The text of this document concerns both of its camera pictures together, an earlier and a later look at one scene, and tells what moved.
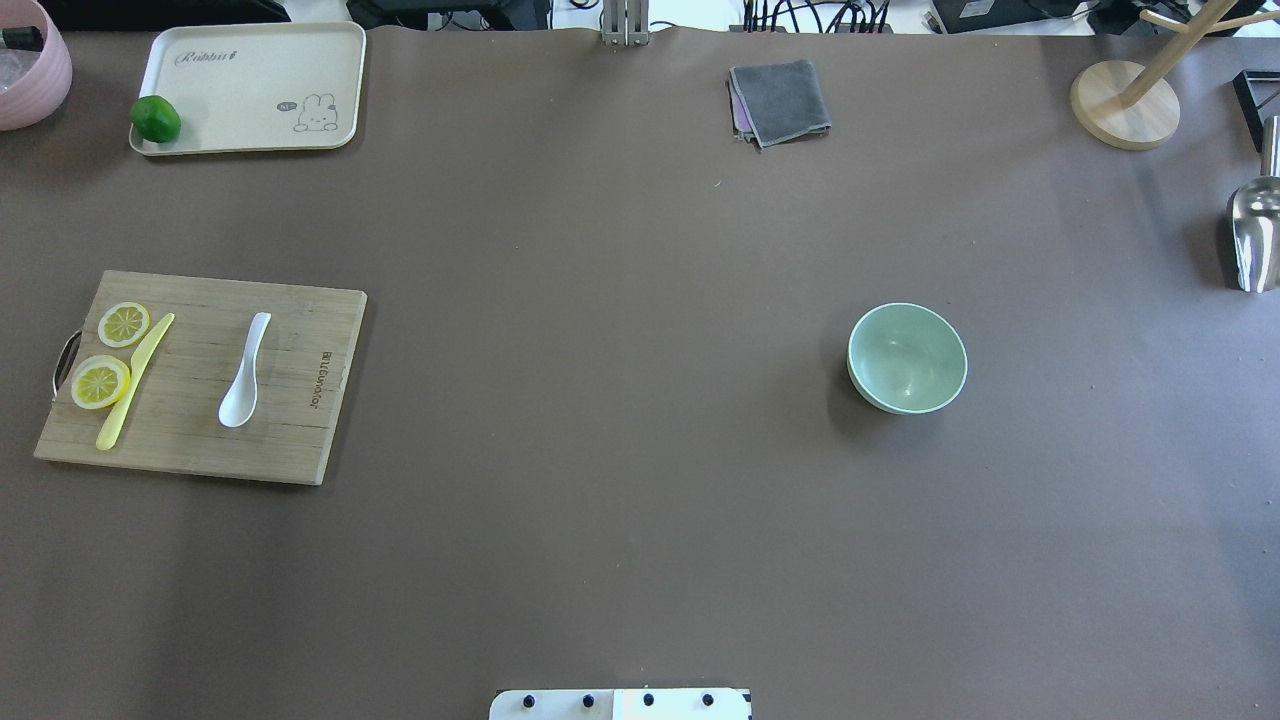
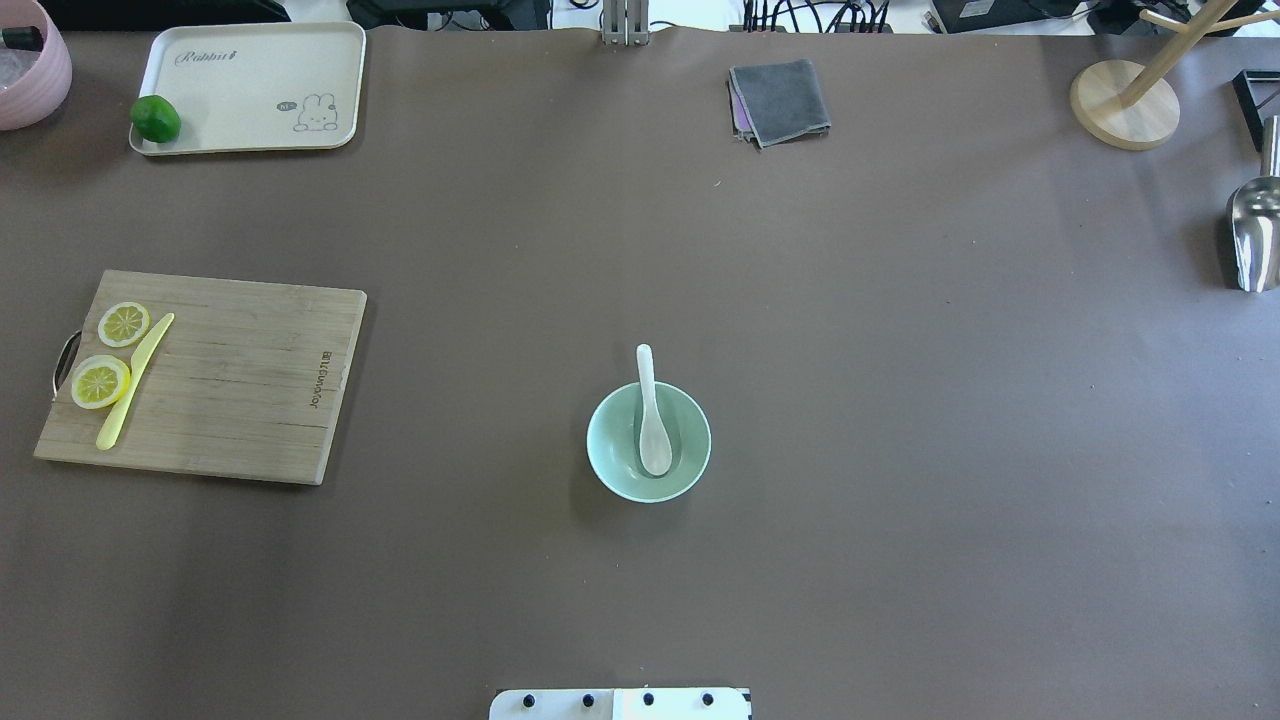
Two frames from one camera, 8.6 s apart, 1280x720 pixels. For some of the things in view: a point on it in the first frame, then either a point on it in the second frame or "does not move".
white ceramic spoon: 239,404 to 656,440
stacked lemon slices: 99,381 does not move
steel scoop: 1253,220 does not move
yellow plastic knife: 138,363 does not move
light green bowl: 906,359 to 613,443
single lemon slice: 122,323 does not move
